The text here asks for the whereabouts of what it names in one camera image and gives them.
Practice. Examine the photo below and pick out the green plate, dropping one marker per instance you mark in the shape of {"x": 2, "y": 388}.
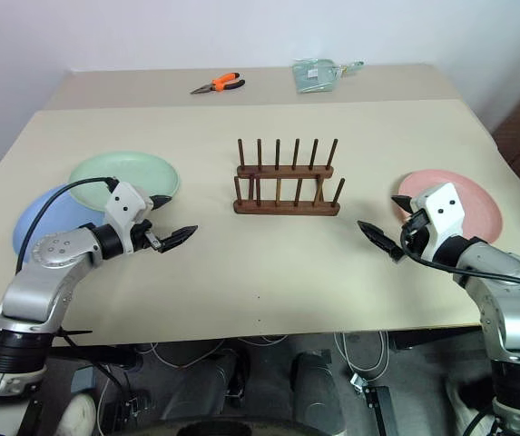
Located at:
{"x": 128, "y": 175}

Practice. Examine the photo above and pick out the dark rounded shape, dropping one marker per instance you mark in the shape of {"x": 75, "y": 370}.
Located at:
{"x": 209, "y": 386}
{"x": 316, "y": 390}

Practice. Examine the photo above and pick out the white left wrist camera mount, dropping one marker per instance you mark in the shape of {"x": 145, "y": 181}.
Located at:
{"x": 124, "y": 204}

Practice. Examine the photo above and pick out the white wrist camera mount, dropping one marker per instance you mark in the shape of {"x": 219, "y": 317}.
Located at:
{"x": 124, "y": 204}
{"x": 443, "y": 213}

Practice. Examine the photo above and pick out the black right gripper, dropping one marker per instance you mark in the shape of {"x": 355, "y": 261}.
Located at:
{"x": 416, "y": 231}

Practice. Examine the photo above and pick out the beige table cover sheet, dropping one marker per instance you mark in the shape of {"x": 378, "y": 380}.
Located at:
{"x": 259, "y": 272}

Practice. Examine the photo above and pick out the black metal bracket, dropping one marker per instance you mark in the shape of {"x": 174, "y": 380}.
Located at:
{"x": 379, "y": 409}

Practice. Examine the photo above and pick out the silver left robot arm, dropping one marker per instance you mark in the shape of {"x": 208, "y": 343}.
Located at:
{"x": 37, "y": 290}

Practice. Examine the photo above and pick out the blue plate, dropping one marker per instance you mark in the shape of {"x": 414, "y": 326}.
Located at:
{"x": 64, "y": 218}

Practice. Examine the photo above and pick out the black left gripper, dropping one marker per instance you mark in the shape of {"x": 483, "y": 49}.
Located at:
{"x": 141, "y": 235}

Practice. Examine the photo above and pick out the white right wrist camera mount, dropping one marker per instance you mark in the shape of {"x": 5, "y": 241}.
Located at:
{"x": 443, "y": 213}

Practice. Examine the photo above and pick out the green plastic packet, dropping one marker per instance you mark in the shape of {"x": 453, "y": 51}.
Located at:
{"x": 314, "y": 77}

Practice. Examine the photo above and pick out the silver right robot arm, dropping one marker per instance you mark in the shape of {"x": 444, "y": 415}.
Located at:
{"x": 509, "y": 309}

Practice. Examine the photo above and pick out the white shoe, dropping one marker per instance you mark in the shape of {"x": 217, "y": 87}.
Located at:
{"x": 77, "y": 415}

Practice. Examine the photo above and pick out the red plate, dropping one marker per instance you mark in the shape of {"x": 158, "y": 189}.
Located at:
{"x": 482, "y": 204}

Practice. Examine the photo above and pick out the wooden dish rack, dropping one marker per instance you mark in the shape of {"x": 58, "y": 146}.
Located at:
{"x": 287, "y": 208}

